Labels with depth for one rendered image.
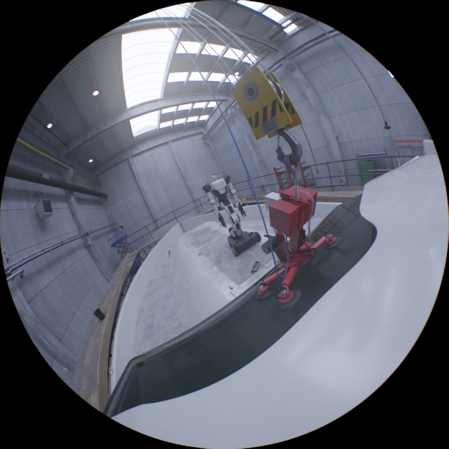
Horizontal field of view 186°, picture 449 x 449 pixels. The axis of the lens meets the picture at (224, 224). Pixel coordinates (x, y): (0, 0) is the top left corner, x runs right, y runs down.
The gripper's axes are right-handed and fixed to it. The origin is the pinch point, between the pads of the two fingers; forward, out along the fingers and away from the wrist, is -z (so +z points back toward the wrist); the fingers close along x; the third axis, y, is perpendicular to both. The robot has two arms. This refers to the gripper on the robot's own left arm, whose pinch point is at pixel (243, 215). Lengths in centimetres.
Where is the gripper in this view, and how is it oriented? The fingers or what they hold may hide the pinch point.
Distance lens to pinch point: 264.8
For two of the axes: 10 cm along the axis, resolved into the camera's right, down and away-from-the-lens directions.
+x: 2.9, -0.4, -9.6
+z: -4.5, -8.9, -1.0
